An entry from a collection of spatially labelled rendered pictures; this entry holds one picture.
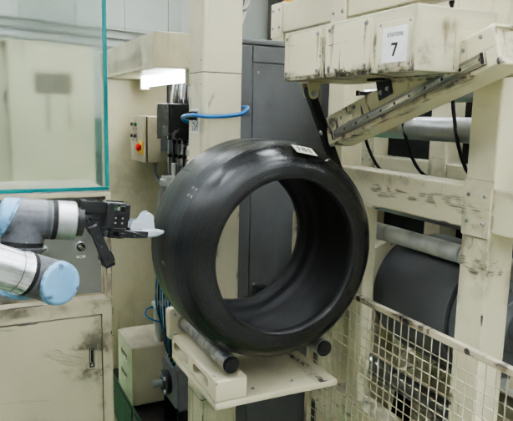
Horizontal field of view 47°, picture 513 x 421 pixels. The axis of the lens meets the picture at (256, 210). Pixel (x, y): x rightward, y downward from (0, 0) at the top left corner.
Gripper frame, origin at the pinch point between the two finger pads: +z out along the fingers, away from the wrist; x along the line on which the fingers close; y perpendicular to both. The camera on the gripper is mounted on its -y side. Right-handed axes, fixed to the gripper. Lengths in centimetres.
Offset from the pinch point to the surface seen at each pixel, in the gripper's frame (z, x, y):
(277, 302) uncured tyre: 45, 15, -22
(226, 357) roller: 18.8, -8.5, -29.6
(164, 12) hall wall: 299, 1059, 266
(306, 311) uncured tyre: 49, 4, -22
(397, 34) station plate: 42, -28, 54
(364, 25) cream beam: 41, -16, 58
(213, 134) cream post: 22.4, 27.6, 26.7
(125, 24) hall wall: 220, 1034, 222
